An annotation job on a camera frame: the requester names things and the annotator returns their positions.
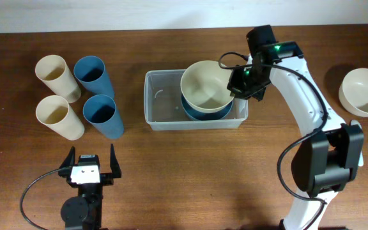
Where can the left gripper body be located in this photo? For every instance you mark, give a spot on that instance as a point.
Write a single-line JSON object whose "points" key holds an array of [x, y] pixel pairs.
{"points": [[105, 179]]}

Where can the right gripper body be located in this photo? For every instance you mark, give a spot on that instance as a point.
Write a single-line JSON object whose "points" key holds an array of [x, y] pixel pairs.
{"points": [[246, 82]]}

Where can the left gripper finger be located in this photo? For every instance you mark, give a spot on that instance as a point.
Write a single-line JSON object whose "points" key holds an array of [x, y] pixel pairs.
{"points": [[70, 159], [114, 165]]}

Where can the cream bowl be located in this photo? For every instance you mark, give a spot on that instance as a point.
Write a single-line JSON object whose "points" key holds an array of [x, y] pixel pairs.
{"points": [[204, 86], [353, 92]]}

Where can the blue bowl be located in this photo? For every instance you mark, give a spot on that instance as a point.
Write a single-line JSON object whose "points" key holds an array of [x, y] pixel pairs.
{"points": [[200, 116]]}

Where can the blue cup front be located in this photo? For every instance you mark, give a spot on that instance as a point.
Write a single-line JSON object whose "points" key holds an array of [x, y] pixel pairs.
{"points": [[101, 111]]}

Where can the blue cup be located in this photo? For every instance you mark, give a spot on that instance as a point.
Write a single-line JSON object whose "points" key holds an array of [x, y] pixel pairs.
{"points": [[91, 72], [101, 111]]}

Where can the blue cup back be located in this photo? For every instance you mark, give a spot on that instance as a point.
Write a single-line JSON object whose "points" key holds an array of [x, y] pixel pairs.
{"points": [[91, 72]]}

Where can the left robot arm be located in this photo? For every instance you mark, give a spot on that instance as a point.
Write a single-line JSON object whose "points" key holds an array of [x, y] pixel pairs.
{"points": [[84, 211]]}

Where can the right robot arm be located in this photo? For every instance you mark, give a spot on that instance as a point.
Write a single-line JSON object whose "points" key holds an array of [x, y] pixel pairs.
{"points": [[317, 166]]}

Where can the clear plastic container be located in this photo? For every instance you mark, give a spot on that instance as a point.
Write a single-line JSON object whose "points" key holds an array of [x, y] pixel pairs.
{"points": [[163, 108]]}

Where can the cream cup front left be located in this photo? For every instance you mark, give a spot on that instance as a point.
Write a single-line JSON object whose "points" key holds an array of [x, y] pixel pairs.
{"points": [[56, 113]]}

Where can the cream cup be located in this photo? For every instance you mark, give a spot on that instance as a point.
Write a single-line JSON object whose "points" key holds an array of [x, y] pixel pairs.
{"points": [[56, 113], [54, 72]]}

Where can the cream cup back left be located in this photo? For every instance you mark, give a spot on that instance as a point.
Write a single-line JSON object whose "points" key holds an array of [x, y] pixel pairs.
{"points": [[54, 72]]}

